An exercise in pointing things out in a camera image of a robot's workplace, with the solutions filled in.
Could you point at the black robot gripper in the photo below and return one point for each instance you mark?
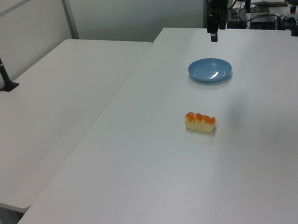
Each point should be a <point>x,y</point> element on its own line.
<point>217,0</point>

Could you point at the toy bread with orange glaze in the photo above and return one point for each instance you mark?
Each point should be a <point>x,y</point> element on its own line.
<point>200,124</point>

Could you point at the blue round plate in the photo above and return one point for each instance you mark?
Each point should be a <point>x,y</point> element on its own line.
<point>210,69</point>

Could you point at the small black box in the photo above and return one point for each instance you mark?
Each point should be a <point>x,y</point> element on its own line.
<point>235,24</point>

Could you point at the black electronics box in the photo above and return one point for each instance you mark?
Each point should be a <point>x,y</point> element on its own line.
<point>263,22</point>

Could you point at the white side table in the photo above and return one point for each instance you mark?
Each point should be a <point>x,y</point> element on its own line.
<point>64,109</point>

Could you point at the black table clamp mount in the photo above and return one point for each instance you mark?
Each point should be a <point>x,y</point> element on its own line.
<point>293,25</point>

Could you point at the grey partition frame post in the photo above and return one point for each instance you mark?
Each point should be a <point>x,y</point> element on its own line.
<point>69,18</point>

